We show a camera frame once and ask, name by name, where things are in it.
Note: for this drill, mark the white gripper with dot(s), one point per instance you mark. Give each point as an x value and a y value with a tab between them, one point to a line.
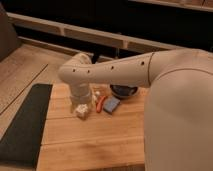
79	95

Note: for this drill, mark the white eraser block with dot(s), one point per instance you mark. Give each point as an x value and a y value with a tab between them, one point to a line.
82	111

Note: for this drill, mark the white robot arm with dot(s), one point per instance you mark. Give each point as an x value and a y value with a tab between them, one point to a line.
178	112

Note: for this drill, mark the red orange pepper toy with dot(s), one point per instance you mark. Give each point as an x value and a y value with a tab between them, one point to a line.
100	103

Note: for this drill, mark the blue sponge block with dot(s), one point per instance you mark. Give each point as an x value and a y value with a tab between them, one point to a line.
111	104

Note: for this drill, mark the dark blue bowl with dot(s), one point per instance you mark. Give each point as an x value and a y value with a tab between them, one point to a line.
123	92

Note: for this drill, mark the dark grey floor mat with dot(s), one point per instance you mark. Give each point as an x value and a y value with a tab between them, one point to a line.
21	142

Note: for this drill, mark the white shelf rail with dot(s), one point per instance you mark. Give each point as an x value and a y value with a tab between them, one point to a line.
90	35

